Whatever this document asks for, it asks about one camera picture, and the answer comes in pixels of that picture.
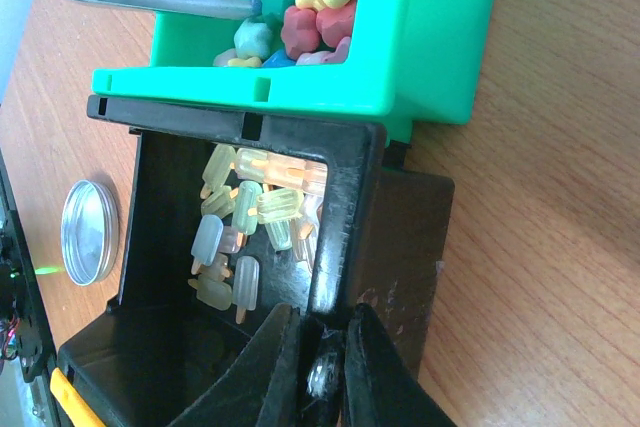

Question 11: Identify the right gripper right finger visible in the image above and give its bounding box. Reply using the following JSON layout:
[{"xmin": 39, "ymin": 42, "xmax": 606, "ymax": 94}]
[{"xmin": 343, "ymin": 303, "xmax": 454, "ymax": 426}]

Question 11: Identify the yellow star candy bin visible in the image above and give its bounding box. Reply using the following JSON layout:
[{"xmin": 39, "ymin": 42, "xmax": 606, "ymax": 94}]
[{"xmin": 49, "ymin": 367, "xmax": 106, "ymax": 427}]

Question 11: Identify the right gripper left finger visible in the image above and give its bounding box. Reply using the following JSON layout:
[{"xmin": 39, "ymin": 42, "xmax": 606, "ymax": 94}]
[{"xmin": 171, "ymin": 303, "xmax": 303, "ymax": 426}]

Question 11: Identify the green candy bin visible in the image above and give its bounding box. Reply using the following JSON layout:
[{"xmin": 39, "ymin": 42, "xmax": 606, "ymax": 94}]
[{"xmin": 92, "ymin": 0, "xmax": 493, "ymax": 142}]

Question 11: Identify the round metal lid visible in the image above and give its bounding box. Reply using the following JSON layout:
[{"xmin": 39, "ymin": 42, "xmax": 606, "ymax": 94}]
[{"xmin": 60, "ymin": 179, "xmax": 119, "ymax": 287}]

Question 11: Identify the black popsicle candy bin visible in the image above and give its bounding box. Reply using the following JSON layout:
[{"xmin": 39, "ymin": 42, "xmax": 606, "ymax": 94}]
[{"xmin": 58, "ymin": 95, "xmax": 455, "ymax": 426}]

